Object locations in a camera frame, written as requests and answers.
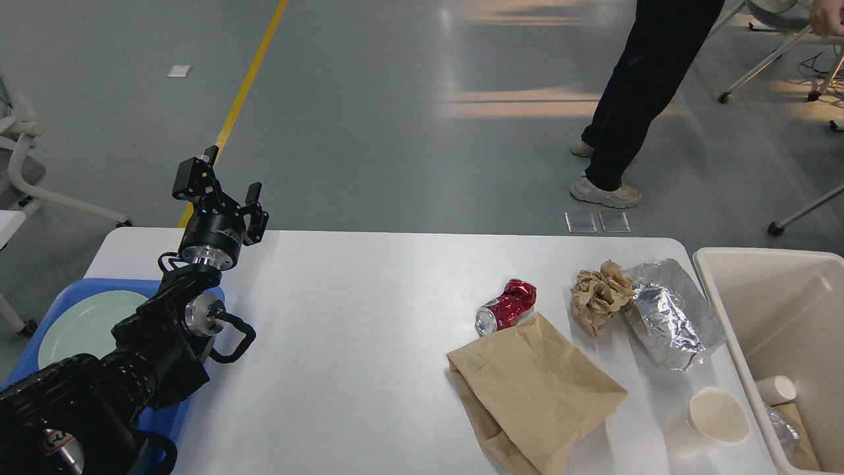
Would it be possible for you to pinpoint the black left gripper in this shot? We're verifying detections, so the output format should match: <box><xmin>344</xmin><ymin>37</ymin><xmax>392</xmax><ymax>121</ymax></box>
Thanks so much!
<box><xmin>172</xmin><ymin>146</ymin><xmax>270</xmax><ymax>271</ymax></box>

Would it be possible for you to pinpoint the light green plate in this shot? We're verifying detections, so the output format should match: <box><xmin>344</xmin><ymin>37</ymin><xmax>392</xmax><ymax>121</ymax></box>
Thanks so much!
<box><xmin>38</xmin><ymin>290</ymin><xmax>147</xmax><ymax>369</ymax></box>

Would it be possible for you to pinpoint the aluminium foil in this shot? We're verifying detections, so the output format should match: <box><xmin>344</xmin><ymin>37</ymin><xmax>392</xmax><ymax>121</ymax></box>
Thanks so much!
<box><xmin>622</xmin><ymin>258</ymin><xmax>726</xmax><ymax>371</ymax></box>

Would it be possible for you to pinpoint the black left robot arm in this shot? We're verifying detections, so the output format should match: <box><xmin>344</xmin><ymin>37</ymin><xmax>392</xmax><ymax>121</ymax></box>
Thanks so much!
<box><xmin>2</xmin><ymin>145</ymin><xmax>269</xmax><ymax>474</ymax></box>

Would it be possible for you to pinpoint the white office chair left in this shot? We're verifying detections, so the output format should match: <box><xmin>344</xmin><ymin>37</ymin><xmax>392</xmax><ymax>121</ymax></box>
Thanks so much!
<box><xmin>0</xmin><ymin>66</ymin><xmax>135</xmax><ymax>336</ymax></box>

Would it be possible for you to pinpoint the blue plastic tray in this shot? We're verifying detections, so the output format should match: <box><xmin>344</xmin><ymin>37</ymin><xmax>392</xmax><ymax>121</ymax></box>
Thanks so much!
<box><xmin>2</xmin><ymin>279</ymin><xmax>232</xmax><ymax>474</ymax></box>

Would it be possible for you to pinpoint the crushed red soda can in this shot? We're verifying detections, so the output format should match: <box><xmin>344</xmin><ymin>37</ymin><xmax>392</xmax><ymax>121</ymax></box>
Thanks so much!
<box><xmin>474</xmin><ymin>278</ymin><xmax>537</xmax><ymax>336</ymax></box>

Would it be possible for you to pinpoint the clear floor plate left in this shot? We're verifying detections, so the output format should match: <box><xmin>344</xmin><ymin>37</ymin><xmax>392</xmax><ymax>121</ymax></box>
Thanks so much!
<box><xmin>564</xmin><ymin>210</ymin><xmax>597</xmax><ymax>234</ymax></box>

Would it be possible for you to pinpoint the clear floor plate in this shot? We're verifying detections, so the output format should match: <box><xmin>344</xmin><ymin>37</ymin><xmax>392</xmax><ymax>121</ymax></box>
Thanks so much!
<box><xmin>599</xmin><ymin>211</ymin><xmax>631</xmax><ymax>234</ymax></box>
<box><xmin>564</xmin><ymin>210</ymin><xmax>597</xmax><ymax>234</ymax></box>

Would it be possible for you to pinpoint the brown paper bag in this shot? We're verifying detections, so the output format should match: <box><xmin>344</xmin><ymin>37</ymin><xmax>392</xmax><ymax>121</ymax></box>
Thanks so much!
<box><xmin>447</xmin><ymin>313</ymin><xmax>628</xmax><ymax>474</ymax></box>

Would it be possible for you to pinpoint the clear floor plate right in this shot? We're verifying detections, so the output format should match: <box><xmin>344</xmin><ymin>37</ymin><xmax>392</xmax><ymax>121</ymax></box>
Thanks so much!
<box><xmin>599</xmin><ymin>211</ymin><xmax>631</xmax><ymax>234</ymax></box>

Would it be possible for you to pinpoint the person in cream sweater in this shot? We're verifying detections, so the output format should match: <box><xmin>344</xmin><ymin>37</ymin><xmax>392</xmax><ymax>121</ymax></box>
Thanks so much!
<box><xmin>570</xmin><ymin>0</ymin><xmax>844</xmax><ymax>210</ymax></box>

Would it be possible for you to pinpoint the white paper cup on table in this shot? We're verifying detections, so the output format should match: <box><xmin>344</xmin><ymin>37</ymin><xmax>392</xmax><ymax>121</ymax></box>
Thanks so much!
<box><xmin>663</xmin><ymin>386</ymin><xmax>750</xmax><ymax>457</ymax></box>

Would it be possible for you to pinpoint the chair leg with caster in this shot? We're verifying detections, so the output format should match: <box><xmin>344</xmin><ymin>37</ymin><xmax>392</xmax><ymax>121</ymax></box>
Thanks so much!
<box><xmin>766</xmin><ymin>183</ymin><xmax>843</xmax><ymax>237</ymax></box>

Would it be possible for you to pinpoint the white plastic bin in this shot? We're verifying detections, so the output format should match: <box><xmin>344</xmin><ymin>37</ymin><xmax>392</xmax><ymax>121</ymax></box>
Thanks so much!
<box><xmin>693</xmin><ymin>247</ymin><xmax>843</xmax><ymax>474</ymax></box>

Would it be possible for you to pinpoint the white paper cup in bin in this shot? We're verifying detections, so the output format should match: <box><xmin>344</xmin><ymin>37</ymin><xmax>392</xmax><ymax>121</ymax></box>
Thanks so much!
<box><xmin>754</xmin><ymin>375</ymin><xmax>798</xmax><ymax>406</ymax></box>

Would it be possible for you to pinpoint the clear plastic wrapper in bin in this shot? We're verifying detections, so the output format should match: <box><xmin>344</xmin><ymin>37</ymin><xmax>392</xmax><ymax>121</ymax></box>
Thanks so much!
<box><xmin>763</xmin><ymin>404</ymin><xmax>802</xmax><ymax>465</ymax></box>

